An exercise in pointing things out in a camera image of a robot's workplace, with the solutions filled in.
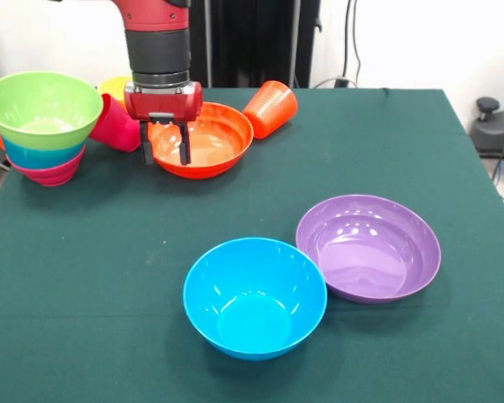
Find orange cup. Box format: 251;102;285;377
242;80;300;140

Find large blue bowl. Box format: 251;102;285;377
182;237;328;361

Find large orange bowl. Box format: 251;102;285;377
146;101;255;181

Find dark green tablecloth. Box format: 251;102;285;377
0;86;504;403

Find green bowl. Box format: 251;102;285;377
0;71;105;151

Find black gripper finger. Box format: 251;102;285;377
176;120;193;166
139;120;155;166

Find yellow cup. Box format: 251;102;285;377
97;76;134;111

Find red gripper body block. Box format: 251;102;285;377
123;80;204;124

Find small blue bowl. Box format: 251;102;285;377
2;136;87;170

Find black wall cable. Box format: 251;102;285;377
342;0;362;87

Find pink bowl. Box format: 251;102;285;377
6;144;87;187

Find pink cup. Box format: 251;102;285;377
88;92;143;154

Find purple bowl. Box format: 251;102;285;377
295;194;443;305

